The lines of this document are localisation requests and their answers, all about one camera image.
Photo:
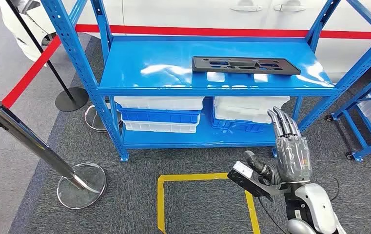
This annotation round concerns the yellow floor tape square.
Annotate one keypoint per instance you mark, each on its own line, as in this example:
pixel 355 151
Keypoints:
pixel 160 200

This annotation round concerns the long black plastic part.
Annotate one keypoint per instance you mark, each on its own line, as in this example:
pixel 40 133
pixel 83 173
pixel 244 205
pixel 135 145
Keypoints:
pixel 288 69

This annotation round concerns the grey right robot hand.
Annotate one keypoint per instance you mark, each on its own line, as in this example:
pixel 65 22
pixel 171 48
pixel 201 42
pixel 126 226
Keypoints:
pixel 293 161

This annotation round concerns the blue plastic bin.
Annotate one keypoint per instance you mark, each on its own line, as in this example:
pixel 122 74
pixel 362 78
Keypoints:
pixel 159 116
pixel 237 126

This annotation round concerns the chrome stanchion post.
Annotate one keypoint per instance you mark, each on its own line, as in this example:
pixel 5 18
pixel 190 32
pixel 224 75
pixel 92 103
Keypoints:
pixel 91 121
pixel 27 137

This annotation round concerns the white car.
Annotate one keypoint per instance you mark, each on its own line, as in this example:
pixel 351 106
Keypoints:
pixel 172 13

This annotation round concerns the blue metal shelf rack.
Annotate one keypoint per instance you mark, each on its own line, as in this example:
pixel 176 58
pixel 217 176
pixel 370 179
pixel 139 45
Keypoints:
pixel 159 61

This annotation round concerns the red barrier belt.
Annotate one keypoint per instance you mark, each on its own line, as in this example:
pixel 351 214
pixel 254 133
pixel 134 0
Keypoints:
pixel 30 72
pixel 204 31

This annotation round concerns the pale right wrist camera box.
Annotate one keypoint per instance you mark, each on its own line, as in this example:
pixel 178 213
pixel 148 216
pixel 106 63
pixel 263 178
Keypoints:
pixel 241 169

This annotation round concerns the black stanchion post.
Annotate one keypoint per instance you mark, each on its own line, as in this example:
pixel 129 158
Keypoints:
pixel 72 100

